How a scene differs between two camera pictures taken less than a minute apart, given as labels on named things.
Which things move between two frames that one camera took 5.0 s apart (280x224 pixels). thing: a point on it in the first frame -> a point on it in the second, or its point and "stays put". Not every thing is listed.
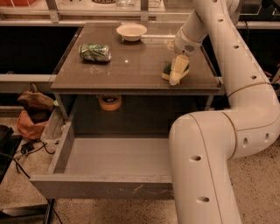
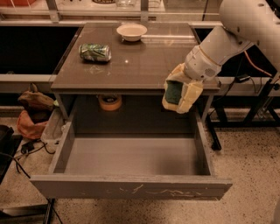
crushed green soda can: [95, 52] stays put
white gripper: [186, 45] -> [199, 66]
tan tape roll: [108, 105] stays put
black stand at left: [36, 214] stays put
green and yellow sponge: [167, 70] -> [173, 91]
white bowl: [131, 31] stays put
